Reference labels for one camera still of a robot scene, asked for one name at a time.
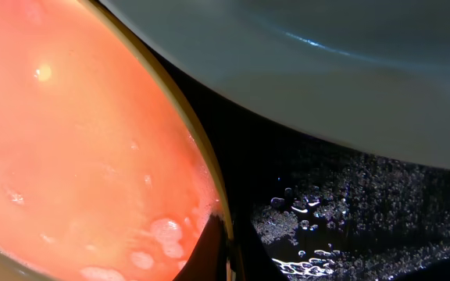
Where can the mint plate with red streak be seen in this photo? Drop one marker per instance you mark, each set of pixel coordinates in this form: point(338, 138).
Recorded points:
point(372, 75)

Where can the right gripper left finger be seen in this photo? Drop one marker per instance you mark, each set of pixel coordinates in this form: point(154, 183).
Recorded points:
point(210, 259)

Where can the round black serving tray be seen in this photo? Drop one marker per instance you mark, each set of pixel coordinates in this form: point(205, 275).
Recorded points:
point(324, 211)

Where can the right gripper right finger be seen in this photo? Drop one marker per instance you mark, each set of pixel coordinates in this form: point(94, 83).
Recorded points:
point(255, 263)

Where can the yellow plate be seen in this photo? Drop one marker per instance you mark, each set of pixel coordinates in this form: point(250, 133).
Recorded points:
point(105, 170)

